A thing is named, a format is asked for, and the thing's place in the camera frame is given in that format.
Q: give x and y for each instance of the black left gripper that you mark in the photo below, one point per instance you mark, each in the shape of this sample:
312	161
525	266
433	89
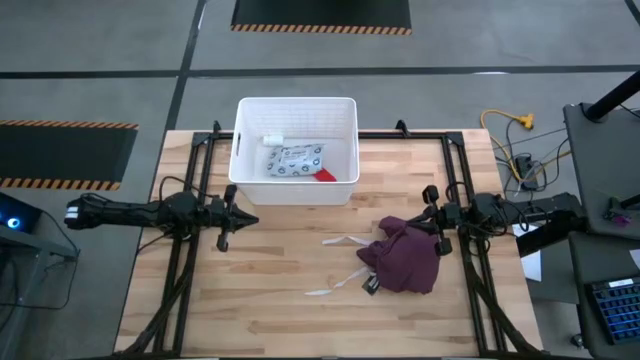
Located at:
220	215

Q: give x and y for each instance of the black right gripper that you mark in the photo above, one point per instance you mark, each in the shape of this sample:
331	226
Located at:
445	217

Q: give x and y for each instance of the maroon cloth bundle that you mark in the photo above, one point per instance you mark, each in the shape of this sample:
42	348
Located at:
405	260

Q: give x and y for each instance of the grey blue-printed supply pack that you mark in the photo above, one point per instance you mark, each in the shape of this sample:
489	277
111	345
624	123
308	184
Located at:
296	160

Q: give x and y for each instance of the white gauze roll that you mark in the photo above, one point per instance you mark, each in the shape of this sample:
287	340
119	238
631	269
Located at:
273	140

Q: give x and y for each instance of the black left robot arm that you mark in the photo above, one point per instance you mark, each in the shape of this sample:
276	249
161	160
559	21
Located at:
130	212

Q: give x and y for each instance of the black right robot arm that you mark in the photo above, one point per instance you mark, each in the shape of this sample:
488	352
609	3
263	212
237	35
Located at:
520	215

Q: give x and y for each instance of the white perforated plastic basket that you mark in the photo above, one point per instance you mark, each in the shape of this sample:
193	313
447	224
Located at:
295	192

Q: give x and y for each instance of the black tag with white label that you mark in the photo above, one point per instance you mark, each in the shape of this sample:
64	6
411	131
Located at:
371	285

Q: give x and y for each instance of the small red packet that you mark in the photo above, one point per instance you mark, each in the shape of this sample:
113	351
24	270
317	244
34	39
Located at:
326	175

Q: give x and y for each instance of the black power strip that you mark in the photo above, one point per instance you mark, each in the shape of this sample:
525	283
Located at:
526	172

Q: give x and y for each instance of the white paper sheet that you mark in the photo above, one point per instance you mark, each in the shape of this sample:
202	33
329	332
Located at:
532	260

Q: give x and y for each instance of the grey lower cart surface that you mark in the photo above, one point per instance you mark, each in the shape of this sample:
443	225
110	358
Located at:
600	260

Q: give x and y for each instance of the grey side table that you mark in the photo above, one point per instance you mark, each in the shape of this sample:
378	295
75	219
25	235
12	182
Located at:
607	170

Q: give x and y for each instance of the black hazard-striped floor mat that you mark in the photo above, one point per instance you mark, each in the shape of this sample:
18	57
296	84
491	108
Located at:
320	12
60	155

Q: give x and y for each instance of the blue key tray box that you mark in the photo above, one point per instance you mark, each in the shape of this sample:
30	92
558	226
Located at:
617	310

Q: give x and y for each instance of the grey metal stand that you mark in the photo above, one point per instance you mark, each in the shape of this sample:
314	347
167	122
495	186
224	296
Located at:
35	250

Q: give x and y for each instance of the black slanted pole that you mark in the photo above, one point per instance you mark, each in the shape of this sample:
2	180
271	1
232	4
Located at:
612	97

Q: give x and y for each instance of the computer with blue light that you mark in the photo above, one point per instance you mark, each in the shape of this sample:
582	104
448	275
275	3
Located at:
15	215

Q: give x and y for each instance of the black metal table frame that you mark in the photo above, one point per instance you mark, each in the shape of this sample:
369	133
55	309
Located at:
197	165

